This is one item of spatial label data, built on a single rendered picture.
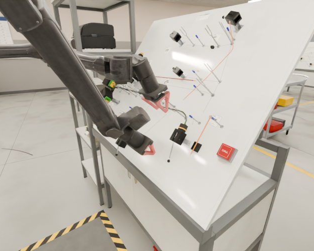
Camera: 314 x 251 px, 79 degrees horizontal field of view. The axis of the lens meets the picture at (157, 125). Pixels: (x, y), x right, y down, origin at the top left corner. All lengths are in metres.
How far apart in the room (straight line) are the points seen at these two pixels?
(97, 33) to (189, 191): 1.35
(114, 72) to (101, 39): 1.11
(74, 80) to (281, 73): 0.72
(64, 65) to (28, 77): 7.89
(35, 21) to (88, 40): 1.32
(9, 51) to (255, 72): 0.97
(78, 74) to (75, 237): 1.66
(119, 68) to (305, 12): 0.76
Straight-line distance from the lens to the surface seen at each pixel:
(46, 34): 0.40
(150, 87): 0.64
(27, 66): 8.26
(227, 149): 0.74
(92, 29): 1.69
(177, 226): 0.99
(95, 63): 0.67
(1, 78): 8.43
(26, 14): 0.36
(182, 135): 0.81
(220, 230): 0.89
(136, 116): 0.59
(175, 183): 0.86
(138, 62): 0.62
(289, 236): 2.15
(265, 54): 0.95
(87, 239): 1.92
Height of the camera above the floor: 1.46
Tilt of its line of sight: 22 degrees down
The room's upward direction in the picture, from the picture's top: straight up
